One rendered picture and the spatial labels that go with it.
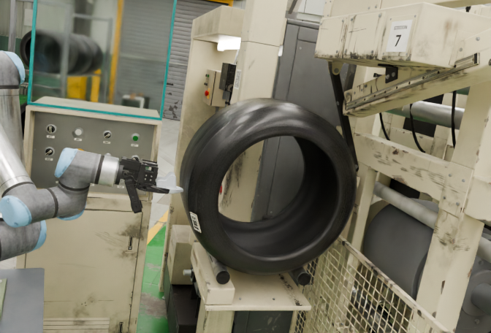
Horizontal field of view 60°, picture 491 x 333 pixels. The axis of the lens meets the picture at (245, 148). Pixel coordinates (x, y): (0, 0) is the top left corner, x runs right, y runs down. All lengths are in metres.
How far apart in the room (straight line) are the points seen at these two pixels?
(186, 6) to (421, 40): 10.03
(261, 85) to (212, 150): 0.47
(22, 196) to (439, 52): 1.17
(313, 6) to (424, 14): 9.63
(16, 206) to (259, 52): 0.95
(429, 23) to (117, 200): 1.45
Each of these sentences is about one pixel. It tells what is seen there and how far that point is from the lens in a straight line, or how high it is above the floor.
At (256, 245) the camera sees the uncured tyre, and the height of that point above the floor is 0.92.
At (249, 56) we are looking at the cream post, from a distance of 1.63.
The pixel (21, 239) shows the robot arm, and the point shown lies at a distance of 1.76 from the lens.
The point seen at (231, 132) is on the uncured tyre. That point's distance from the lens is 1.26.
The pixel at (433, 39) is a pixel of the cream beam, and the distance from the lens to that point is 1.21.
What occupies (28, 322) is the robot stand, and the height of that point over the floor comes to 0.60.
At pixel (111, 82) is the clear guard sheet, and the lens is 1.94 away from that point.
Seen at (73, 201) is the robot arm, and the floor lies 1.09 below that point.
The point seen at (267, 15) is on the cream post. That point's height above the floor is 1.76.
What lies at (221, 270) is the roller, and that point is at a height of 0.92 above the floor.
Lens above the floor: 1.55
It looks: 10 degrees down
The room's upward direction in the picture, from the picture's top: 9 degrees clockwise
